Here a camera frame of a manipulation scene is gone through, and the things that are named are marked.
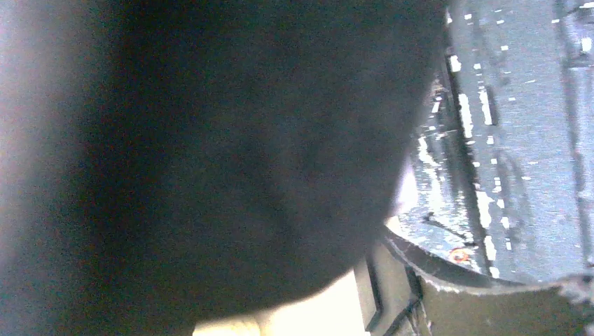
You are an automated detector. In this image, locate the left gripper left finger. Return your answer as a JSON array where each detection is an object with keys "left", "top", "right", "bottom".
[{"left": 1, "top": 1, "right": 448, "bottom": 335}]

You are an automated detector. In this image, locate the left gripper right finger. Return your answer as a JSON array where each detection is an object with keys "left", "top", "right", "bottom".
[{"left": 380, "top": 227, "right": 594, "bottom": 336}]

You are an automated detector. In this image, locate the black metal base rail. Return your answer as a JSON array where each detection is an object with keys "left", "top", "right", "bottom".
[{"left": 388, "top": 1, "right": 593, "bottom": 284}]

